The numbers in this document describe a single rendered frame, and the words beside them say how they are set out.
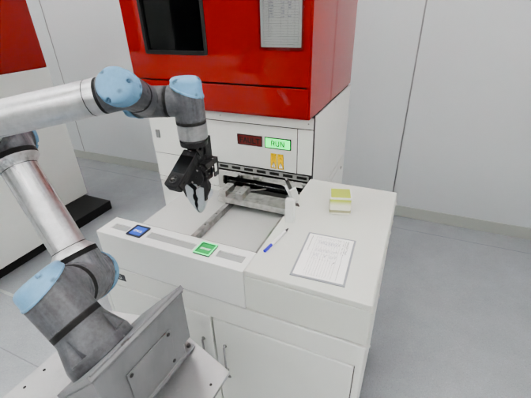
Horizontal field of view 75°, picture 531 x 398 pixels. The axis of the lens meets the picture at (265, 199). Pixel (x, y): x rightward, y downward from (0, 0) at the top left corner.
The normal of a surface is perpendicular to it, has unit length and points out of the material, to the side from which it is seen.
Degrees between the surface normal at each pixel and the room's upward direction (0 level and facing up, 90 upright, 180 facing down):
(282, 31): 90
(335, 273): 0
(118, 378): 90
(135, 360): 90
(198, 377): 0
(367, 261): 0
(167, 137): 90
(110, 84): 66
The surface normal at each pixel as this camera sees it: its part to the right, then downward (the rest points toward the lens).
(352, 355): -0.40, 0.46
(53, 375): -0.03, -0.87
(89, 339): 0.18, -0.51
